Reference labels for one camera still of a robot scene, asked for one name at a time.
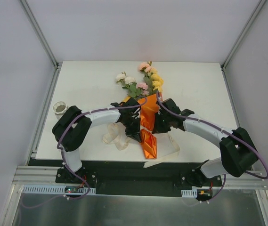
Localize orange wrapping paper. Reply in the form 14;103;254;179
123;95;159;159

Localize cream printed ribbon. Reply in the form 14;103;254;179
102;123;180;168

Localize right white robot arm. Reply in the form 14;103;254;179
153;98;258;187

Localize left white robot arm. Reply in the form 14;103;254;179
52;97;146;183

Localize white ceramic vase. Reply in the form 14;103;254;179
53;101;68;120

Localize artificial flower bouquet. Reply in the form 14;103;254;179
115;61;164;100

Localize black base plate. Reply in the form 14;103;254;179
55;161;224;196

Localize right white cable duct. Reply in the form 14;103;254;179
181;189;197;198

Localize white cable duct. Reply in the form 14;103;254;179
23;185;96;195
181;189;197;198

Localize left white cable duct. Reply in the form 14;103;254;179
23;185;96;195

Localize left aluminium frame post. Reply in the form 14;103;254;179
18;0;62;69

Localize aluminium frame post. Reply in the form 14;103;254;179
18;0;62;69
220;0;268;71

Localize right aluminium frame post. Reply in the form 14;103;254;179
220;0;268;71

